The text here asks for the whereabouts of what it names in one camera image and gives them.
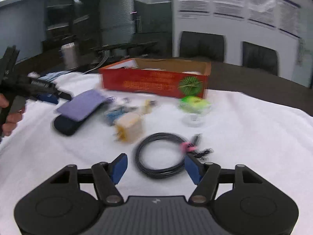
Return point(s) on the black office chair right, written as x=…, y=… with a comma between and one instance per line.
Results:
x=260, y=58

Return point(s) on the person left hand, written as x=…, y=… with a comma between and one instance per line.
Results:
x=12, y=118

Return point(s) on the yellow white plug adapter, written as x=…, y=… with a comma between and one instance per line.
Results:
x=129, y=127

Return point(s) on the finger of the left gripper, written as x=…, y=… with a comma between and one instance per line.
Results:
x=49, y=98
x=63, y=95

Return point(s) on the green tissue pack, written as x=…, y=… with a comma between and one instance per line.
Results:
x=193, y=104

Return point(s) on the steel thermos jug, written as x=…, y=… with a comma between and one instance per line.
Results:
x=69, y=56

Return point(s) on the blue snack packet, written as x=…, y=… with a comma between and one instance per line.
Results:
x=113, y=114

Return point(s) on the white round tape roll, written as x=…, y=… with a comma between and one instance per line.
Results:
x=194, y=120

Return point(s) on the purple knit pouch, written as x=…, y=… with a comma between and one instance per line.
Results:
x=82, y=105

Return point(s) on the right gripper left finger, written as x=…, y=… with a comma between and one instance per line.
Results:
x=106, y=176

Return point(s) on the white fluffy towel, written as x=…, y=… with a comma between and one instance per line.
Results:
x=273, y=140

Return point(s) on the dark navy case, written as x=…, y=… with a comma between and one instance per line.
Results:
x=66, y=126

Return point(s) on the black office chair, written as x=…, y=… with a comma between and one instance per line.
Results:
x=205, y=45
x=260, y=58

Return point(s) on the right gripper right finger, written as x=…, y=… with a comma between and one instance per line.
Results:
x=206, y=178

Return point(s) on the black office chair middle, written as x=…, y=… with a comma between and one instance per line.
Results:
x=205, y=45

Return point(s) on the red cardboard box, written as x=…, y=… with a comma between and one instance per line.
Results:
x=164, y=77

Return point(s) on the light blue cloth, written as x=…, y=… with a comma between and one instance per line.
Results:
x=53, y=75

